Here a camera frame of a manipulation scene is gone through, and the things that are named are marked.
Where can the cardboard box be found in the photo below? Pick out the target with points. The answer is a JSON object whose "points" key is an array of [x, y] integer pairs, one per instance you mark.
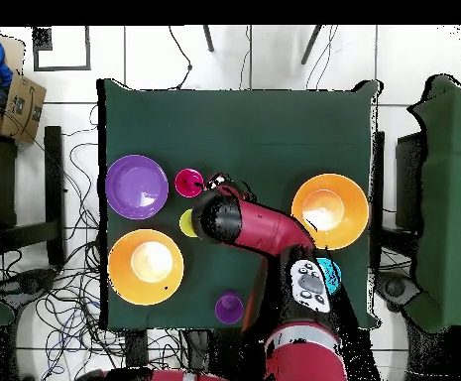
{"points": [[23, 107]]}

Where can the light blue opaque bowl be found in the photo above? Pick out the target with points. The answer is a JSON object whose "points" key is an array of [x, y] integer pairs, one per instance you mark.
{"points": [[333, 274]]}

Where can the red cup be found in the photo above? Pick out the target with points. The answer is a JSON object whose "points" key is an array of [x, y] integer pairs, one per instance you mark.
{"points": [[186, 186]]}

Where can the yellow cup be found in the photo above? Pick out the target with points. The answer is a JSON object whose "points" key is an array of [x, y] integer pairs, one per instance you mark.
{"points": [[185, 224]]}

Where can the black tripod leg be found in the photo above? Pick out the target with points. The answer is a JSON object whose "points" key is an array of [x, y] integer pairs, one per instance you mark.
{"points": [[311, 44], [209, 39]]}

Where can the dark green tablecloth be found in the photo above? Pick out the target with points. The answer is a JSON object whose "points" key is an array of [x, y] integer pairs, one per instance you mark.
{"points": [[234, 139]]}

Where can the black monitor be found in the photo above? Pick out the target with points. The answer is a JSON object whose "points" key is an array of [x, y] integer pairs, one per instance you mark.
{"points": [[408, 178]]}

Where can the black bench stand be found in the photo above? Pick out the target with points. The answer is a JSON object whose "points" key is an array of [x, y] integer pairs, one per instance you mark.
{"points": [[53, 178]]}

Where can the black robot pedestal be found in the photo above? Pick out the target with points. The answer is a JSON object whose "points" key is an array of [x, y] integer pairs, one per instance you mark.
{"points": [[222, 353]]}

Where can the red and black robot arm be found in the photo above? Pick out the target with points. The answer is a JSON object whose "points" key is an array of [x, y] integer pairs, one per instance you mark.
{"points": [[261, 226]]}

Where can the large orange bowl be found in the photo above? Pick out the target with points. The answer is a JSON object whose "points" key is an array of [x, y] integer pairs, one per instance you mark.
{"points": [[353, 234], [123, 278]]}

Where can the purple cup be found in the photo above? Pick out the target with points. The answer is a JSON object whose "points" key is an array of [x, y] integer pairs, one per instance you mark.
{"points": [[228, 311]]}

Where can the black square frame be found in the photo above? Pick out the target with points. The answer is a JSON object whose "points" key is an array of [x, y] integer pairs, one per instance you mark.
{"points": [[41, 39]]}

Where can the black power brick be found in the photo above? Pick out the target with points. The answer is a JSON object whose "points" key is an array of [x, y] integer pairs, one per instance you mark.
{"points": [[136, 349]]}

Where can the purple bowl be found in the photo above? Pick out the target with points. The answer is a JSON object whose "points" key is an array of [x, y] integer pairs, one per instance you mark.
{"points": [[137, 186]]}

